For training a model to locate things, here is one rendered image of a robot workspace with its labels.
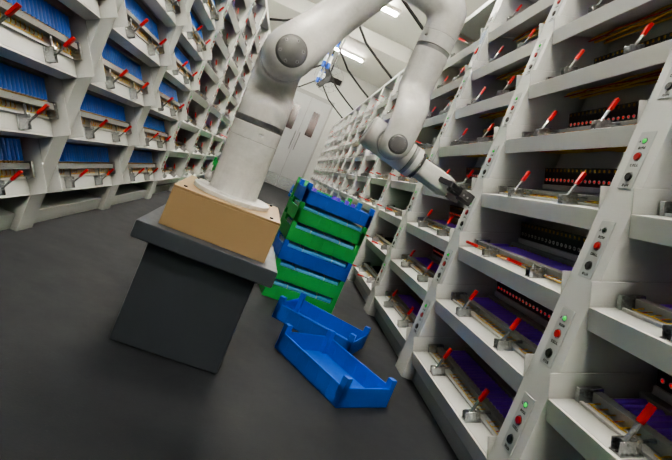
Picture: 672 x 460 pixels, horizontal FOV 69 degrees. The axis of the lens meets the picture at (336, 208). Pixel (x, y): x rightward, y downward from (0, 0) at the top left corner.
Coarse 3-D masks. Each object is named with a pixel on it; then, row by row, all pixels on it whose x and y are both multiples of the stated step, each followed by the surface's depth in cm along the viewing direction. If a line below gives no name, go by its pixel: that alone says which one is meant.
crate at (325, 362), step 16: (288, 336) 139; (304, 336) 148; (320, 336) 152; (288, 352) 137; (304, 352) 133; (320, 352) 153; (336, 352) 151; (304, 368) 131; (320, 368) 127; (336, 368) 145; (352, 368) 145; (368, 368) 141; (320, 384) 126; (336, 384) 122; (352, 384) 138; (368, 384) 139; (384, 384) 135; (336, 400) 120; (352, 400) 123; (368, 400) 127; (384, 400) 132
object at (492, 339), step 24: (456, 288) 163; (480, 288) 164; (504, 288) 156; (456, 312) 146; (480, 312) 145; (504, 312) 143; (528, 312) 139; (552, 312) 128; (480, 336) 127; (504, 336) 119; (528, 336) 123; (504, 360) 112; (528, 360) 103
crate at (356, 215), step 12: (300, 180) 206; (300, 192) 197; (312, 192) 190; (312, 204) 190; (324, 204) 191; (336, 204) 192; (360, 204) 214; (348, 216) 194; (360, 216) 196; (372, 216) 197
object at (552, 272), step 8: (480, 248) 154; (504, 256) 140; (512, 256) 136; (520, 256) 133; (528, 264) 127; (536, 264) 123; (544, 264) 122; (552, 272) 116; (560, 272) 113; (560, 280) 112
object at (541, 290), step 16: (464, 240) 162; (480, 240) 161; (496, 240) 163; (512, 240) 164; (528, 240) 154; (464, 256) 157; (480, 256) 144; (576, 256) 129; (496, 272) 133; (512, 272) 124; (512, 288) 123; (528, 288) 116; (544, 288) 109; (560, 288) 107; (544, 304) 108
